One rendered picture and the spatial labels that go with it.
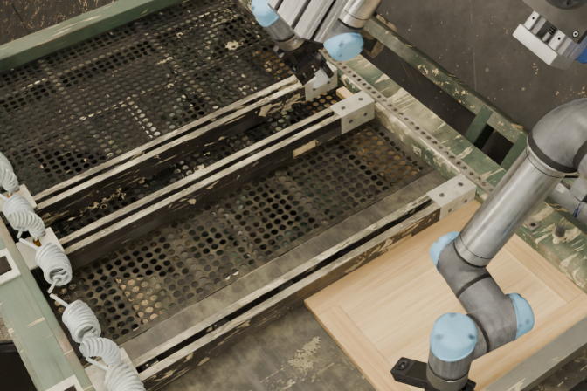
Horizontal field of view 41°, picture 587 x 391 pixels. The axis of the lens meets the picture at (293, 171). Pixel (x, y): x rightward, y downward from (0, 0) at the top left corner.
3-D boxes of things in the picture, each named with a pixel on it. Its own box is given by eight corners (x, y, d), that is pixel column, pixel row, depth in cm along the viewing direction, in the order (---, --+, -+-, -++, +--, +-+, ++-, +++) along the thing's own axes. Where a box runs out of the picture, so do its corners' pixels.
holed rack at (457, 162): (540, 226, 204) (541, 224, 203) (532, 231, 203) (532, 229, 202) (219, -39, 303) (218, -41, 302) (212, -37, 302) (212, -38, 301)
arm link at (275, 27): (288, 0, 166) (254, 21, 167) (308, 29, 175) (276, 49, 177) (276, -25, 170) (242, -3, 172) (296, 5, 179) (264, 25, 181)
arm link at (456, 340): (491, 334, 132) (448, 355, 130) (483, 368, 140) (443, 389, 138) (464, 300, 137) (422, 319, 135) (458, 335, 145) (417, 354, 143)
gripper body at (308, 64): (288, 69, 194) (267, 43, 184) (315, 46, 194) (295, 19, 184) (305, 88, 190) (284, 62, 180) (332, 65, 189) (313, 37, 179)
